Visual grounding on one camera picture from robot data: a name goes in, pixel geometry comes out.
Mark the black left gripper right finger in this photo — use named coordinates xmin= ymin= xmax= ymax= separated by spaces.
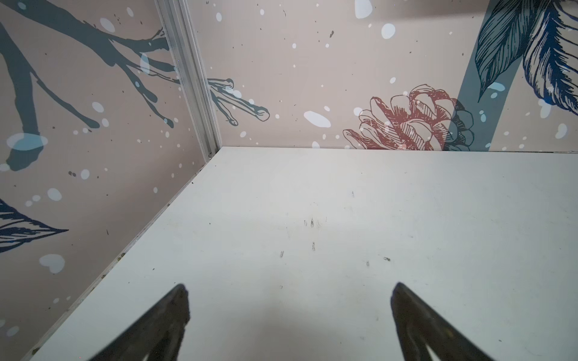
xmin=391 ymin=282 xmax=492 ymax=361

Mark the aluminium corner frame post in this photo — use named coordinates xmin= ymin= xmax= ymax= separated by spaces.
xmin=156 ymin=0 xmax=222 ymax=161

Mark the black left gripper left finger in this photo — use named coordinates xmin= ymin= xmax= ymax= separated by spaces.
xmin=92 ymin=284 xmax=191 ymax=360

